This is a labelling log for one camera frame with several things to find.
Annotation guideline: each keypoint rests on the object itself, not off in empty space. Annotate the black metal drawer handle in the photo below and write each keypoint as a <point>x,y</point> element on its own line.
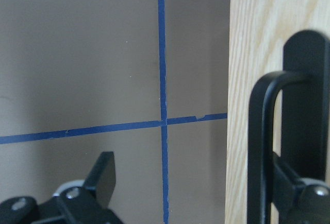
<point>289,116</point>

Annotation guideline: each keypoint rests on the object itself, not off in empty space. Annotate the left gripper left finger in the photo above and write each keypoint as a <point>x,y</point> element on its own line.
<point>78,201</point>

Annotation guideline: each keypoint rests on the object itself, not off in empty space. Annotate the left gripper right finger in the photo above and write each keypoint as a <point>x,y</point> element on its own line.
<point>298,199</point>

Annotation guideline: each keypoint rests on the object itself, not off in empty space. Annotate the oak drawer front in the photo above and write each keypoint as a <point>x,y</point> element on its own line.
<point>258,32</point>

